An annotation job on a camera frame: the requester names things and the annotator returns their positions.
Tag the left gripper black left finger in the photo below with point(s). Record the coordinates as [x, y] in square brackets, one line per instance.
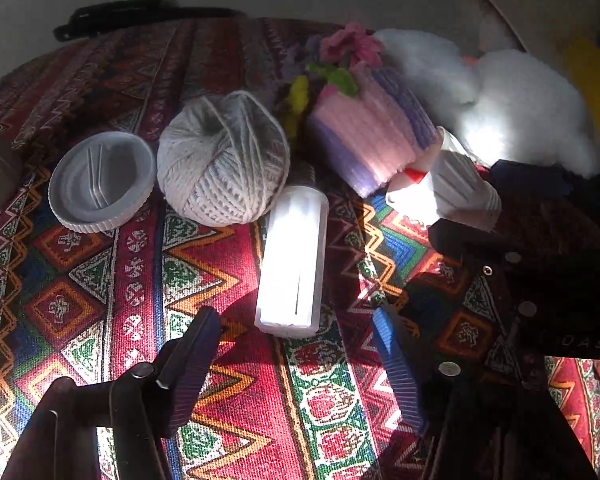
[142, 407]

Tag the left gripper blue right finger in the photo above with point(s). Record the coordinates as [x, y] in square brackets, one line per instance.
[474, 428]

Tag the white bear plush toy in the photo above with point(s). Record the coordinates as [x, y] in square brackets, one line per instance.
[507, 105]

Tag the white energy saving bulb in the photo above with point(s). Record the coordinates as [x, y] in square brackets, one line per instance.
[292, 270]

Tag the white cup red inside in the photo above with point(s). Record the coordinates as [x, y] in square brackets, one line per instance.
[444, 184]

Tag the pink purple knitted flowerpot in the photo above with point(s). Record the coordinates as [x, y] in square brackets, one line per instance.
[357, 111]

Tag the grey round lid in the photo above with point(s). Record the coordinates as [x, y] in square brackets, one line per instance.
[102, 182]

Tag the colourful patterned tablecloth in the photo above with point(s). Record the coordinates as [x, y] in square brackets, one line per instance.
[90, 306]

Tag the grey twine ball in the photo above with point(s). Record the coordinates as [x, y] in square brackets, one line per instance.
[223, 160]

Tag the black pen on ledge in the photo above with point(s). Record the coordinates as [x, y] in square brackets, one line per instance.
[103, 18]

